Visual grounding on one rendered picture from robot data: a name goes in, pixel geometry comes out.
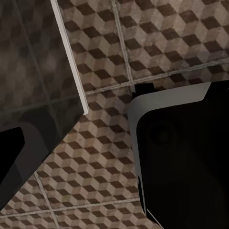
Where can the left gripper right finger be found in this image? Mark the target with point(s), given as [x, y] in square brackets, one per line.
[221, 141]

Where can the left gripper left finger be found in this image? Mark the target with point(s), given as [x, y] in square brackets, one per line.
[11, 143]

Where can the shower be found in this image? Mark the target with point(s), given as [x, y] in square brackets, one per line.
[69, 52]

